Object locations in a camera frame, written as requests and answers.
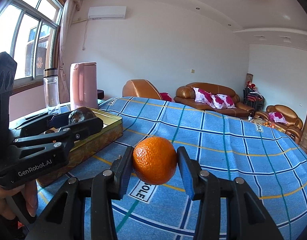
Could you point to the brown leather sofa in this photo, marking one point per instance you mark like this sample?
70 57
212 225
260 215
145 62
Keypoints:
184 92

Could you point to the small black round object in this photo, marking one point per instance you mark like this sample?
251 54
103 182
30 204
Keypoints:
101 93

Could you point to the white air conditioner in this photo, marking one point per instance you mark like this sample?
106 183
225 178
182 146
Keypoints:
107 12

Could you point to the pink curtain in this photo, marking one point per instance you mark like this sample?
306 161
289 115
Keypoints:
66 30

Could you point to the pink electric kettle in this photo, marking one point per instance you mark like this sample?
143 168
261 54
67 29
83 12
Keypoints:
83 85

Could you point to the blue checked tablecloth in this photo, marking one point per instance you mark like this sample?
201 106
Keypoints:
218 155

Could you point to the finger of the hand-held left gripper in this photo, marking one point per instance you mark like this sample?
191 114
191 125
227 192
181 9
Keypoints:
88 127
36 125

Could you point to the tall brown vase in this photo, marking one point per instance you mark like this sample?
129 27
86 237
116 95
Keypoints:
249 77

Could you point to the window with white frame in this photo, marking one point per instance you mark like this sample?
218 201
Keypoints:
23 30

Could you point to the stack of dark chairs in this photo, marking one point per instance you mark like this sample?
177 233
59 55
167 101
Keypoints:
253 97

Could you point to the clear glass bottle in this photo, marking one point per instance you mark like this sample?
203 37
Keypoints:
51 90

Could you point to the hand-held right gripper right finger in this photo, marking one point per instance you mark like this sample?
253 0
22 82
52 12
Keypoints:
187 177

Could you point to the gold rectangular tin box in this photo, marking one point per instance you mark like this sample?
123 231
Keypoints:
103 135

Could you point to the red cushion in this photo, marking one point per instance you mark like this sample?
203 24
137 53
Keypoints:
166 96

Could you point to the person's left hand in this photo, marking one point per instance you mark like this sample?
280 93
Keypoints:
31 197

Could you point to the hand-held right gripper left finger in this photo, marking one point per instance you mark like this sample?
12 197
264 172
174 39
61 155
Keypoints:
123 177

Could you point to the brown leather armchair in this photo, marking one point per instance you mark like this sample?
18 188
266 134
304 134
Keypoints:
141 88
292 123

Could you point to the mandarin orange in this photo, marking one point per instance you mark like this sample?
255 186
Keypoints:
154 161

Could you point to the pink floral pillow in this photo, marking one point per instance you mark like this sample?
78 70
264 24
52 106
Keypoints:
277 117
203 95
224 101

